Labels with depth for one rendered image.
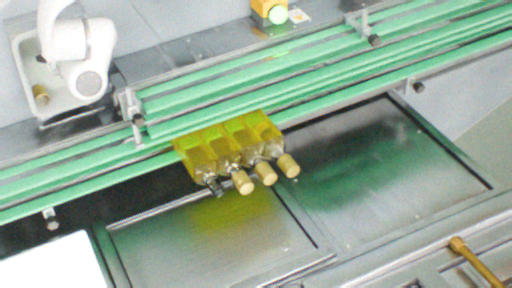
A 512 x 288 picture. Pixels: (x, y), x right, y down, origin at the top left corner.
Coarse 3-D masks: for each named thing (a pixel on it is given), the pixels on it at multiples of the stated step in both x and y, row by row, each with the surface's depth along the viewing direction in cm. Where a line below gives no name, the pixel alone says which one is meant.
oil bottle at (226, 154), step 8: (208, 128) 155; (216, 128) 154; (208, 136) 152; (216, 136) 152; (224, 136) 152; (208, 144) 151; (216, 144) 150; (224, 144) 150; (232, 144) 149; (216, 152) 148; (224, 152) 148; (232, 152) 147; (216, 160) 148; (224, 160) 146; (232, 160) 146; (240, 160) 147; (224, 168) 146; (224, 176) 149
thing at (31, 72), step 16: (32, 32) 136; (16, 48) 137; (32, 48) 146; (32, 64) 149; (32, 80) 151; (48, 80) 153; (32, 96) 145; (64, 96) 153; (32, 112) 148; (48, 112) 149
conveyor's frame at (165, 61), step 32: (320, 0) 170; (352, 0) 169; (224, 32) 163; (256, 32) 161; (288, 32) 160; (128, 64) 156; (160, 64) 155; (192, 64) 154; (32, 128) 156; (64, 128) 155; (96, 128) 154; (0, 160) 148
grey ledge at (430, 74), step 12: (492, 48) 195; (504, 48) 197; (456, 60) 192; (468, 60) 194; (480, 60) 193; (432, 72) 190; (444, 72) 190; (396, 84) 187; (360, 96) 184; (324, 108) 180; (336, 108) 182; (300, 120) 179
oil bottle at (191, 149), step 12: (192, 132) 154; (180, 144) 151; (192, 144) 151; (204, 144) 151; (180, 156) 154; (192, 156) 148; (204, 156) 147; (192, 168) 146; (204, 168) 145; (216, 168) 146
